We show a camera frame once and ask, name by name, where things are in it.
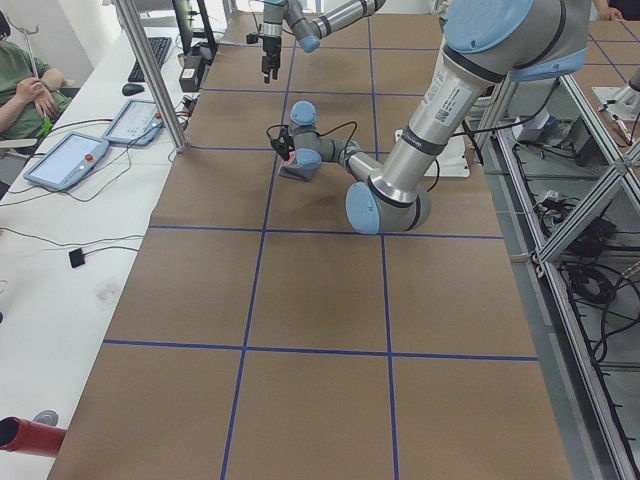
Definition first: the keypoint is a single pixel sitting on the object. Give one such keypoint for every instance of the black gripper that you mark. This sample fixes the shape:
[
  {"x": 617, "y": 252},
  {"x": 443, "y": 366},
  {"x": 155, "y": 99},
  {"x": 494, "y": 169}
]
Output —
[{"x": 271, "y": 50}]

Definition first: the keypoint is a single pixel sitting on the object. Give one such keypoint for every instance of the pink and grey towel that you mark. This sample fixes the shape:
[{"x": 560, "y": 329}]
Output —
[{"x": 291, "y": 169}]

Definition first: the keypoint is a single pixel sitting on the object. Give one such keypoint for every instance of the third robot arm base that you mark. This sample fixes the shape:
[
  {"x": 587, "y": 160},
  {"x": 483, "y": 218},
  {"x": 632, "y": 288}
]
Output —
[{"x": 620, "y": 103}]

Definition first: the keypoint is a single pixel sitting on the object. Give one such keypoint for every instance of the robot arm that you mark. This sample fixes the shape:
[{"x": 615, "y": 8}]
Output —
[
  {"x": 484, "y": 43},
  {"x": 308, "y": 33}
]

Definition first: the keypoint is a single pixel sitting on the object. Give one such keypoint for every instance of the black power supply box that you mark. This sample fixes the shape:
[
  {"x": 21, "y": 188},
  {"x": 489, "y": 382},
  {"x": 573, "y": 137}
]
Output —
[{"x": 192, "y": 73}]

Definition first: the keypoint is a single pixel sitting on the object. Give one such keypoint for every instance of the far teach pendant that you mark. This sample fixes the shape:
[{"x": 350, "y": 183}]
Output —
[{"x": 136, "y": 124}]

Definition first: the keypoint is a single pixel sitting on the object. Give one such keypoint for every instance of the teach pendant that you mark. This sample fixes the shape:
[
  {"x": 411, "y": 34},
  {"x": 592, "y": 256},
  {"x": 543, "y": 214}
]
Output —
[
  {"x": 136, "y": 124},
  {"x": 68, "y": 162}
]

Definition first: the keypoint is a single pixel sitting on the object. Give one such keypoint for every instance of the black computer mouse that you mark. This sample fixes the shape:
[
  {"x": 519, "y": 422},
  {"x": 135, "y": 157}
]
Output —
[{"x": 130, "y": 89}]

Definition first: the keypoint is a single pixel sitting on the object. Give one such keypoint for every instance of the near teach pendant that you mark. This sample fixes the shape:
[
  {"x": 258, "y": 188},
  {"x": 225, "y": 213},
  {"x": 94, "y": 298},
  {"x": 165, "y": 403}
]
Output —
[{"x": 68, "y": 162}]

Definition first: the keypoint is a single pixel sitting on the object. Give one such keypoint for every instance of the person in green shirt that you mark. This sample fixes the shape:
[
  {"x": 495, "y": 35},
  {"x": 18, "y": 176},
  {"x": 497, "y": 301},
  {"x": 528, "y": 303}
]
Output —
[{"x": 30, "y": 91}]

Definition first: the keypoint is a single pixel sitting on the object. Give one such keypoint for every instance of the small black square box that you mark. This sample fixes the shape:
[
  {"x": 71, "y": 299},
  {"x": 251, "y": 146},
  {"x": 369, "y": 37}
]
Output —
[{"x": 77, "y": 257}]

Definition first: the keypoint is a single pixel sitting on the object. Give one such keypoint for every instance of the red cylinder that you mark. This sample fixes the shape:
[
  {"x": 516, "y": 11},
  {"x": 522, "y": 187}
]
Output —
[{"x": 29, "y": 437}]

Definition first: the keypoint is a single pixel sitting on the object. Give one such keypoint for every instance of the aluminium frame post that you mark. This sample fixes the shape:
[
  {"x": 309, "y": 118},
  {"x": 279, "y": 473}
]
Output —
[{"x": 140, "y": 45}]

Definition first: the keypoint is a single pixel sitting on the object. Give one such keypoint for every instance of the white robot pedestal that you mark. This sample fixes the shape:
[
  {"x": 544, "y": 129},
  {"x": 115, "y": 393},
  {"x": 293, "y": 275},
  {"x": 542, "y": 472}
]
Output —
[{"x": 450, "y": 155}]

